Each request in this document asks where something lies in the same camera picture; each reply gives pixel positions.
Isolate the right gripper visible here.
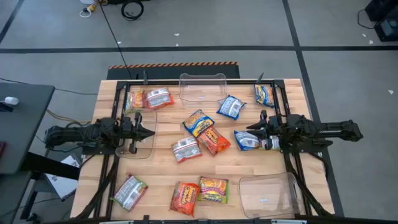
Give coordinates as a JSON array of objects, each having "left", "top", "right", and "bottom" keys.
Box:
[{"left": 246, "top": 109, "right": 289, "bottom": 151}]

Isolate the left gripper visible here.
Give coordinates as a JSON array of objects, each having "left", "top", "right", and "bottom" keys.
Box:
[{"left": 121, "top": 112, "right": 155, "bottom": 154}]

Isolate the blue Maruchan ramen pack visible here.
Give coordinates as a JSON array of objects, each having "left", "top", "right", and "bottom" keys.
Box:
[
  {"left": 233, "top": 129, "right": 261, "bottom": 152},
  {"left": 182, "top": 109, "right": 215, "bottom": 138},
  {"left": 254, "top": 83, "right": 276, "bottom": 109},
  {"left": 216, "top": 94, "right": 247, "bottom": 121}
]

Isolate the orange Maruchan ramen pack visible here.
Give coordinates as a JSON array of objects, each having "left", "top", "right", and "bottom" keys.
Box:
[
  {"left": 172, "top": 136, "right": 203, "bottom": 164},
  {"left": 145, "top": 87, "right": 175, "bottom": 110},
  {"left": 197, "top": 126, "right": 232, "bottom": 156},
  {"left": 169, "top": 181, "right": 201, "bottom": 218}
]

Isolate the silver red packet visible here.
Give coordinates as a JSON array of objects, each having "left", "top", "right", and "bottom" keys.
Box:
[{"left": 110, "top": 174, "right": 149, "bottom": 212}]

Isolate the clear plastic bin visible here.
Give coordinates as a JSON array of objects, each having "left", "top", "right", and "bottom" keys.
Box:
[
  {"left": 114, "top": 108, "right": 158, "bottom": 160},
  {"left": 178, "top": 72, "right": 228, "bottom": 109},
  {"left": 238, "top": 171, "right": 303, "bottom": 220}
]

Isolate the black mat with hazard stripe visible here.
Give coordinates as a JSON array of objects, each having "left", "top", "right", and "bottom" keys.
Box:
[{"left": 106, "top": 61, "right": 241, "bottom": 80}]

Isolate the white printed box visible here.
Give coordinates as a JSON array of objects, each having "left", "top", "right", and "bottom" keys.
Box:
[{"left": 44, "top": 154, "right": 79, "bottom": 200}]

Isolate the dark grey desk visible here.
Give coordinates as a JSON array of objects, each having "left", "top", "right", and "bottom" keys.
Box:
[{"left": 0, "top": 82, "right": 56, "bottom": 175}]

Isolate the black equipment case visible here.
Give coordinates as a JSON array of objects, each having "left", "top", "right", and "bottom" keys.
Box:
[
  {"left": 364, "top": 0, "right": 398, "bottom": 22},
  {"left": 374, "top": 17, "right": 398, "bottom": 43}
]

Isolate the black metal table frame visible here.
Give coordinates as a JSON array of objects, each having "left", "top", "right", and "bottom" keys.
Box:
[{"left": 74, "top": 79, "right": 336, "bottom": 224}]

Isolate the yellow cable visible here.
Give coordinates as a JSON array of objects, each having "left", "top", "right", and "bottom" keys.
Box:
[{"left": 46, "top": 109, "right": 93, "bottom": 124}]

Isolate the long black floor cable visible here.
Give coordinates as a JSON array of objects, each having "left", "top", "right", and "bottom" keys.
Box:
[{"left": 98, "top": 0, "right": 134, "bottom": 80}]

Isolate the black desk leg frame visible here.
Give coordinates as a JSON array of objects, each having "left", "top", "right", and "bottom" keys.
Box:
[{"left": 18, "top": 151, "right": 82, "bottom": 222}]

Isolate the black coiled cable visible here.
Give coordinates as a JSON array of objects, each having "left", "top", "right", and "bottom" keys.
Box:
[{"left": 120, "top": 0, "right": 145, "bottom": 22}]

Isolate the white and yellow cord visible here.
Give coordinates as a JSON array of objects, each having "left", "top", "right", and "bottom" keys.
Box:
[{"left": 79, "top": 0, "right": 108, "bottom": 18}]

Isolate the black looped cable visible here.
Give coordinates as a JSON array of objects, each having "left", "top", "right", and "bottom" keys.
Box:
[{"left": 356, "top": 8, "right": 379, "bottom": 30}]

